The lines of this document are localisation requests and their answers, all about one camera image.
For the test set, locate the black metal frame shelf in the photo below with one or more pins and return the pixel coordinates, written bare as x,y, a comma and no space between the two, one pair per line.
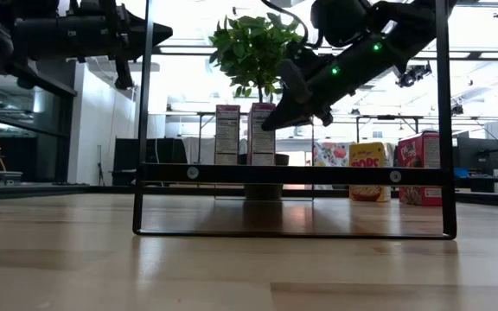
292,175

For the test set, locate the black computer monitor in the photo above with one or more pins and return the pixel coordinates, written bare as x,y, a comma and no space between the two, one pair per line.
478,153

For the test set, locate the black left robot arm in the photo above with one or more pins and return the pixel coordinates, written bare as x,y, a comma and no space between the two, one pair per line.
28,36

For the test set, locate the white colourful cereal box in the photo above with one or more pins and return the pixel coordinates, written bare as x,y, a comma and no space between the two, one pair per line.
331,153

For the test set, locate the green potted plant black pot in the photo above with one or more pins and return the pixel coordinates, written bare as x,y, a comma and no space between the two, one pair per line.
249,52

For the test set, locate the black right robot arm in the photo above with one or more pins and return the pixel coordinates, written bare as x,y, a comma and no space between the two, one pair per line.
404,26

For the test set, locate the black ceiling-hung device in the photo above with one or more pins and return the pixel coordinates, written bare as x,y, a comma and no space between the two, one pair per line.
413,75

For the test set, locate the yellow Corn Pops cereal box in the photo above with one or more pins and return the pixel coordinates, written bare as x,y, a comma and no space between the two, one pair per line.
368,153

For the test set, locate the black metal frame table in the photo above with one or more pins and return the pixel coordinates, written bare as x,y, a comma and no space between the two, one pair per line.
387,117

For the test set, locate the black cabinet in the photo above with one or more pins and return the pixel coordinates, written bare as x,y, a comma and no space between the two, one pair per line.
167,151

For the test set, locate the black aluminium rig frame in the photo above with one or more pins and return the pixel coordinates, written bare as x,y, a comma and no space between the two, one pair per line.
59,190

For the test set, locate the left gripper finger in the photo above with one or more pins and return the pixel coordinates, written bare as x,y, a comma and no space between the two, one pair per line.
145,43
145,26

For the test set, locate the red Froot Loops cereal box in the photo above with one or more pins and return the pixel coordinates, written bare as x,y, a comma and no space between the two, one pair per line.
417,151

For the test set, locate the long ceiling light strip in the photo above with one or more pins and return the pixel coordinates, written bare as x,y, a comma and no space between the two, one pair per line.
184,50

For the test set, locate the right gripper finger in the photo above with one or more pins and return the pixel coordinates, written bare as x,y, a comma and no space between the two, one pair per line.
303,122
285,114

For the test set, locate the purple Raisin Bran cereal box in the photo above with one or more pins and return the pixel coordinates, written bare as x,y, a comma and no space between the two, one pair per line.
261,138
227,134

